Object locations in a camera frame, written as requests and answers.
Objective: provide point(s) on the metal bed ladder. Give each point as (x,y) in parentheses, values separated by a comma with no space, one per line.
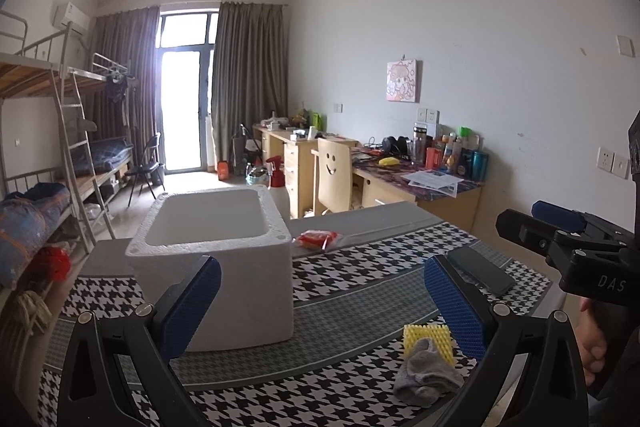
(75,132)

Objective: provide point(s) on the red plastic bag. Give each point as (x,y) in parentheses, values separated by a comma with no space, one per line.
(50,264)

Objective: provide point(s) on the printed paper sheets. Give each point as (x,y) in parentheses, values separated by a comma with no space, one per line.
(435,182)

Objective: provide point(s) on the metal bunk bed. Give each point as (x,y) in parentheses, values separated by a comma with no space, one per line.
(30,72)
(107,64)

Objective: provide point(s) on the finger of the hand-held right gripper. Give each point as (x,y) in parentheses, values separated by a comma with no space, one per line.
(557,214)
(522,232)

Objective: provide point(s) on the white wall plate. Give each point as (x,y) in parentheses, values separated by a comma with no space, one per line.
(625,46)

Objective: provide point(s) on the white foam box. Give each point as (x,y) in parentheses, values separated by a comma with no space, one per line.
(235,292)

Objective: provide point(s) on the glass balcony door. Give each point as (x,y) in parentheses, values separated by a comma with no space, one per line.
(182,107)

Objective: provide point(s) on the white air conditioner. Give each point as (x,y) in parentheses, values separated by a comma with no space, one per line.
(72,18)

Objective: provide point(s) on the wooden desk with patterned cover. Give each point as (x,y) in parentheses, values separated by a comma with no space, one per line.
(395,197)

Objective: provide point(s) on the brown curtain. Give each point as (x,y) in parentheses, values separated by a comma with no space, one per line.
(127,72)
(250,72)

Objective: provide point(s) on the red snack packet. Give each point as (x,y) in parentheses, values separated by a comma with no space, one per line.
(316,240)

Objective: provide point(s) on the dark blue bedding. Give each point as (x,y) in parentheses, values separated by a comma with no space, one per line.
(110,154)

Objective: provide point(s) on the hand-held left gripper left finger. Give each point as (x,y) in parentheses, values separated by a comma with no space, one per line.
(192,307)

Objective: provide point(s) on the dark hanging clothes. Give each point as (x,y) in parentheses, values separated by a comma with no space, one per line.
(118,89)

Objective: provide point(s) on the black smartphone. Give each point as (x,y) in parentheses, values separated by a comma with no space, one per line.
(480,271)

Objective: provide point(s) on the green box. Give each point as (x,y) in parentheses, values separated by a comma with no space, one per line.
(318,120)

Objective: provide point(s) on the yellow object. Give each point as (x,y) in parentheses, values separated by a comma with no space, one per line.
(389,161)

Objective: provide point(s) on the grey sock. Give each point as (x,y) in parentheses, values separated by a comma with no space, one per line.
(425,377)

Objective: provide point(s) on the wooden chair with smiley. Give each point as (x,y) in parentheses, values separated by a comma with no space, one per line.
(332,177)

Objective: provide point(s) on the group of bottles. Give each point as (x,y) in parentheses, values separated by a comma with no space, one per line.
(450,154)

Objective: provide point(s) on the black folding chair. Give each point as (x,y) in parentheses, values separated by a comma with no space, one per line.
(145,169)

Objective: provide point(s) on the orange red floor container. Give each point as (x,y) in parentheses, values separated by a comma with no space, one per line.
(223,170)

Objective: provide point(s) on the white double wall socket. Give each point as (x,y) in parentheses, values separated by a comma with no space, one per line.
(613,162)

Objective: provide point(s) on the small trash bin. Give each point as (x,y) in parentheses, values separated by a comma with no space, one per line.
(257,177)

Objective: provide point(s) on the blue plaid quilt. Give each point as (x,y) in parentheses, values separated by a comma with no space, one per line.
(30,227)

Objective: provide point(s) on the houndstooth blanket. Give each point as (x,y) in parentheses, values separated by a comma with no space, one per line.
(350,287)

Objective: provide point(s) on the light wooden desk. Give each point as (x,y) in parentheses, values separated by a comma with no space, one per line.
(295,172)

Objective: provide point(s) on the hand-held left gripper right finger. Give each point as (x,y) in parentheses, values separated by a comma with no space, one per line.
(457,307)

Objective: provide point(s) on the person's right hand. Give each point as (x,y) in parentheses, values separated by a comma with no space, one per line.
(587,347)

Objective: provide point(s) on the pink cartoon wall picture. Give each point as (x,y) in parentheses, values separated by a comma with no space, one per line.
(401,82)

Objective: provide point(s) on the black headphones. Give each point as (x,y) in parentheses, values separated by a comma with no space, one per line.
(395,144)

